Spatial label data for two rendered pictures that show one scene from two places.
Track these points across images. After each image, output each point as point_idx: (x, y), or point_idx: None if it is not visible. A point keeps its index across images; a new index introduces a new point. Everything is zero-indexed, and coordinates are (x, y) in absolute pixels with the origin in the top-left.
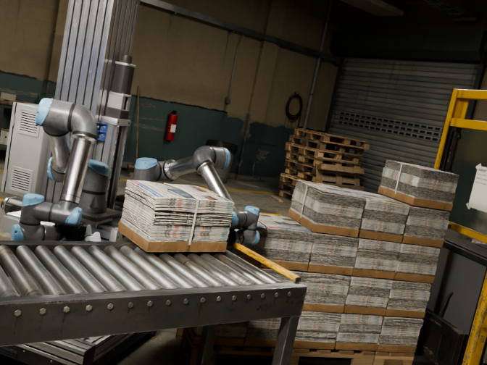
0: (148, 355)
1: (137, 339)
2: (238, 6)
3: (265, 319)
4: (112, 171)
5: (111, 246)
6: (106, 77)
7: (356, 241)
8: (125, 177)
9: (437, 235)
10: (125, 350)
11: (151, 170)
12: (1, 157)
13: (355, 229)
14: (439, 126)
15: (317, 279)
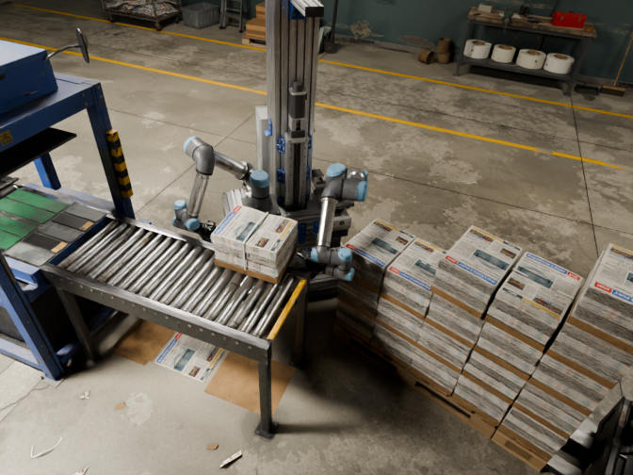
0: (322, 309)
1: (316, 295)
2: None
3: (386, 336)
4: (299, 174)
5: (207, 250)
6: (283, 102)
7: (479, 321)
8: (582, 102)
9: (606, 372)
10: (314, 297)
11: (333, 178)
12: (473, 66)
13: (478, 310)
14: None
15: (432, 333)
